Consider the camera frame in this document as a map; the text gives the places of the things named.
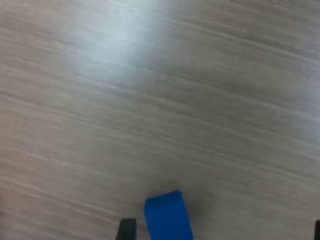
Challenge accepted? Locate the blue cube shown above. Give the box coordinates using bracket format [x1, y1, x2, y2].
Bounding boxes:
[143, 189, 195, 240]

